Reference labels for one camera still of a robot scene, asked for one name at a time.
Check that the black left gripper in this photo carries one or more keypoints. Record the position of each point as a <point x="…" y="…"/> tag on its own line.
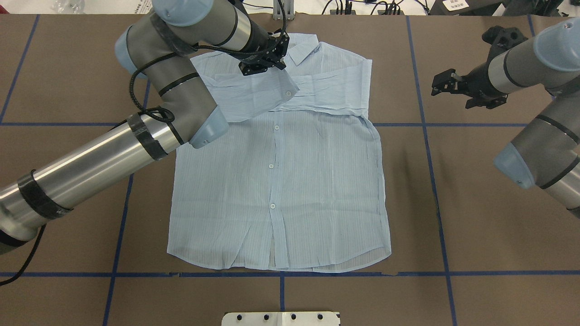
<point x="259" y="38"/>

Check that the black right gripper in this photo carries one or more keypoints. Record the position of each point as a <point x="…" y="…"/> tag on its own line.
<point x="476" y="84"/>

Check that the light blue button shirt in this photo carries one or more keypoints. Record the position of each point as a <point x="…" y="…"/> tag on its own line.
<point x="297" y="182"/>

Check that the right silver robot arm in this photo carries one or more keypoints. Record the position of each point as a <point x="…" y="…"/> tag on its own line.
<point x="545" y="153"/>

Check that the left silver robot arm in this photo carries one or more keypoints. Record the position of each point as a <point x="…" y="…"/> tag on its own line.
<point x="173" y="106"/>

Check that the black box with white label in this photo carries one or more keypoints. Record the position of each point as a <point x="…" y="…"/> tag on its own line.
<point x="464" y="7"/>

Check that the clear plastic bag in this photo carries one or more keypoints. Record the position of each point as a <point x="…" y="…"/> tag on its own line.
<point x="68" y="6"/>

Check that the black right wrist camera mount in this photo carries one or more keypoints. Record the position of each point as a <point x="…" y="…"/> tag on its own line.
<point x="502" y="39"/>

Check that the aluminium frame post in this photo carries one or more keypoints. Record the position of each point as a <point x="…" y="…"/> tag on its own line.
<point x="283" y="9"/>

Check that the white pedestal column with base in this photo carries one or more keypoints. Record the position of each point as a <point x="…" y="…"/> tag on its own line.
<point x="308" y="318"/>

